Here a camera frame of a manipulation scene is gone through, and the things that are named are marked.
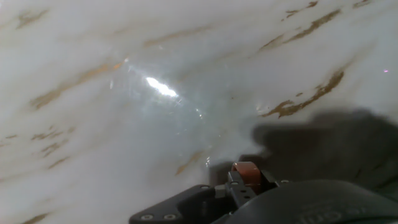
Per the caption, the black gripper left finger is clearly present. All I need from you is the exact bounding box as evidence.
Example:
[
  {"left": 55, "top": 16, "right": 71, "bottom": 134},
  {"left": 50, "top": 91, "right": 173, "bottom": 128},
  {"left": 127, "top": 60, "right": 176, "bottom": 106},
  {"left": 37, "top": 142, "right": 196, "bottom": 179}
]
[{"left": 128, "top": 170, "right": 257, "bottom": 224}]

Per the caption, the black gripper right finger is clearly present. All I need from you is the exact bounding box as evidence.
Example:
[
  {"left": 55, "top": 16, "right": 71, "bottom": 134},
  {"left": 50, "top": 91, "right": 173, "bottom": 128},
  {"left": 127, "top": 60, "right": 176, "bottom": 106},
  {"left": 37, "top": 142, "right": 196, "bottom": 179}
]
[{"left": 261, "top": 170, "right": 290, "bottom": 191}]

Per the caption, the pink cup with handle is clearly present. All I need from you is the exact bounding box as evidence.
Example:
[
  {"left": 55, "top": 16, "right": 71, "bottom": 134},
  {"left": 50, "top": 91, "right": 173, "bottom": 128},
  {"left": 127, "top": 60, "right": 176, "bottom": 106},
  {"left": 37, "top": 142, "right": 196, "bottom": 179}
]
[{"left": 231, "top": 161, "right": 262, "bottom": 195}]

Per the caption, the marble pattern board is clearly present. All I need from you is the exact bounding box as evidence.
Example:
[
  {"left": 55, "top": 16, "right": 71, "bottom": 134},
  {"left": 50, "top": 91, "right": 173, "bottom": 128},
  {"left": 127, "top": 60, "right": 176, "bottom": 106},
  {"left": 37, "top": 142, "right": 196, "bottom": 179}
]
[{"left": 0, "top": 0, "right": 398, "bottom": 224}]

